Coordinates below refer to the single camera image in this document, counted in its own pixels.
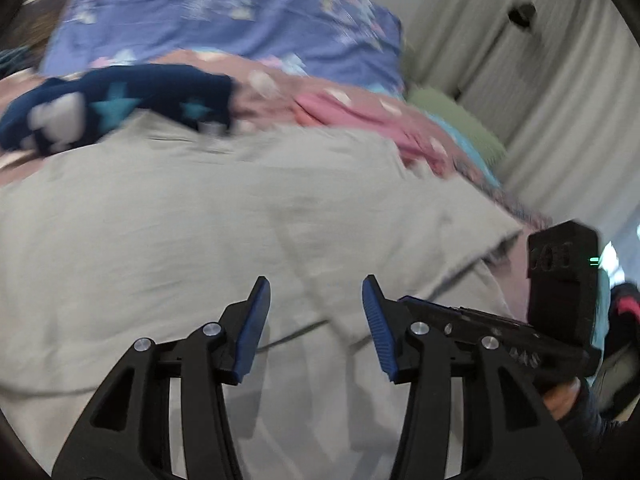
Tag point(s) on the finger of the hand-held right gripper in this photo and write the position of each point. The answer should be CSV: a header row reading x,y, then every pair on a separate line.
x,y
465,317

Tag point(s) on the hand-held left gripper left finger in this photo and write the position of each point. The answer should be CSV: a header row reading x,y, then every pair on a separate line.
x,y
252,330

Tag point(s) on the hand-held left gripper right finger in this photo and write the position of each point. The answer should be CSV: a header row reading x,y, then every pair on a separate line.
x,y
376,327

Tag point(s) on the grey garment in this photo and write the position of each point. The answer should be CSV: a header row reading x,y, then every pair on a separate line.
x,y
200,235

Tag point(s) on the person's right forearm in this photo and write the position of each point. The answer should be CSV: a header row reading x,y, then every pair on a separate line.
x,y
592,442

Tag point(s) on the folded pink clothes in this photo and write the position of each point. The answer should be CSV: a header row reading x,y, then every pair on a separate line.
x,y
360,120

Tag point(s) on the person's right hand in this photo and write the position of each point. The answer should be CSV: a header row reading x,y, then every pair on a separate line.
x,y
562,400

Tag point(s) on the dark red-trimmed cloth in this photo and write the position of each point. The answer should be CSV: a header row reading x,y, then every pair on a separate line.
x,y
625,310

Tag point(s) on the grey curtain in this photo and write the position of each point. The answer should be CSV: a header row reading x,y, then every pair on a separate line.
x,y
550,110

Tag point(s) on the green pillow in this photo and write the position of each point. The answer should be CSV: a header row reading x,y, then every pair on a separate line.
x,y
450,115

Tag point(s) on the pink dotted blanket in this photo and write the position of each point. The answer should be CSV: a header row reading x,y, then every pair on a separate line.
x,y
250,106

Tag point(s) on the navy star-print garment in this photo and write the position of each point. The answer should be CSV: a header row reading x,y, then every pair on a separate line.
x,y
165,90

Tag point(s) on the dark curtain hook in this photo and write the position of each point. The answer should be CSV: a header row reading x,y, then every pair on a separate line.
x,y
522,14

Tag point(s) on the purple patterned pillow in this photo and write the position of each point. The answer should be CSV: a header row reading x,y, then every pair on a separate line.
x,y
225,25

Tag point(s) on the brown headboard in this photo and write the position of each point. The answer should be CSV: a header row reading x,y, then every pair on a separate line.
x,y
35,30

